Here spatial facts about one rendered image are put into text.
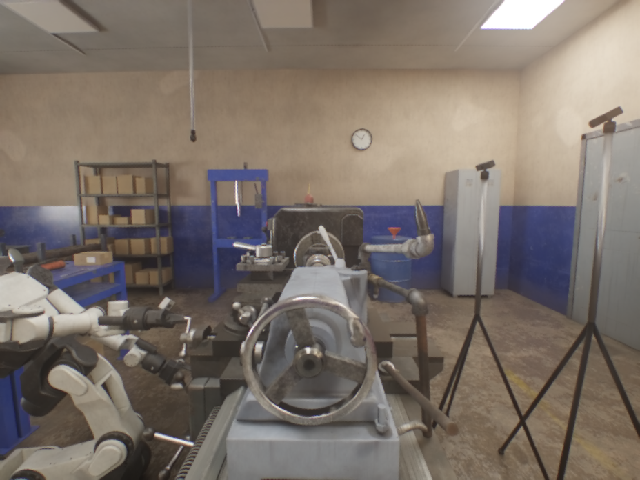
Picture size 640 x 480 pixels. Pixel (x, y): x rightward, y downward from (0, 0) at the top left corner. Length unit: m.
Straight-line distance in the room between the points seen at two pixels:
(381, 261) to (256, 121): 2.84
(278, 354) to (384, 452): 0.25
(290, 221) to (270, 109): 3.70
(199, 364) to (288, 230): 0.90
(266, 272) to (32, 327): 0.74
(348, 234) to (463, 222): 3.38
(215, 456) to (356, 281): 0.51
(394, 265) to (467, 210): 1.31
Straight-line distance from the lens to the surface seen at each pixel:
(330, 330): 0.60
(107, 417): 1.60
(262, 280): 1.21
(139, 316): 1.35
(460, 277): 5.04
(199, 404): 1.15
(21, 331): 1.36
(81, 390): 1.54
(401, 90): 5.46
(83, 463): 1.72
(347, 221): 1.70
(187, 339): 1.26
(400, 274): 4.55
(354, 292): 0.88
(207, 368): 1.14
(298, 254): 1.57
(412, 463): 0.79
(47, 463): 1.82
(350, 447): 0.67
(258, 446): 0.67
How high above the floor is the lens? 1.35
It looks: 6 degrees down
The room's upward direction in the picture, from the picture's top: straight up
